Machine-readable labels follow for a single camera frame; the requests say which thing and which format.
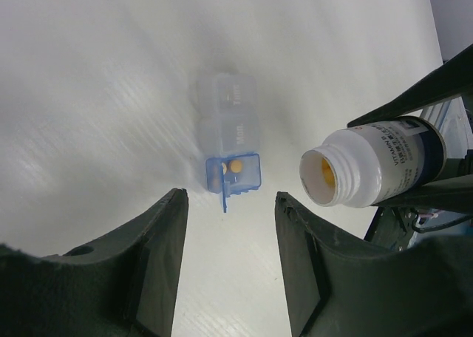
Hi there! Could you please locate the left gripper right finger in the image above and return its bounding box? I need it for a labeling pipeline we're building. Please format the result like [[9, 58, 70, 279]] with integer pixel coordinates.
[[275, 192, 472, 336]]

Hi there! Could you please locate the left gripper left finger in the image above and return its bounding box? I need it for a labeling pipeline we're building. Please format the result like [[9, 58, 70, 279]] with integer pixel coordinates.
[[1, 188, 188, 336]]

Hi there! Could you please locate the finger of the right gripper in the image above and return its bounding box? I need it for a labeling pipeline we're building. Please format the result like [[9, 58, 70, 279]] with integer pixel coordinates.
[[347, 46, 472, 127]]

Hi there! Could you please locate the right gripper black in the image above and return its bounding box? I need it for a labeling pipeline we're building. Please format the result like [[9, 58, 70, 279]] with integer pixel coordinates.
[[364, 155, 472, 252]]

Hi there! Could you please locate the white vitamin pill bottle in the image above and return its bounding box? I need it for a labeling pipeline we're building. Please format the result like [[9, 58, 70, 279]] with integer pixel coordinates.
[[299, 116, 446, 208]]

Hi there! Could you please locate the clear blue pill organizer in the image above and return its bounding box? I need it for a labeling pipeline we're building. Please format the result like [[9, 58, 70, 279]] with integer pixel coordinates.
[[195, 72, 262, 212]]

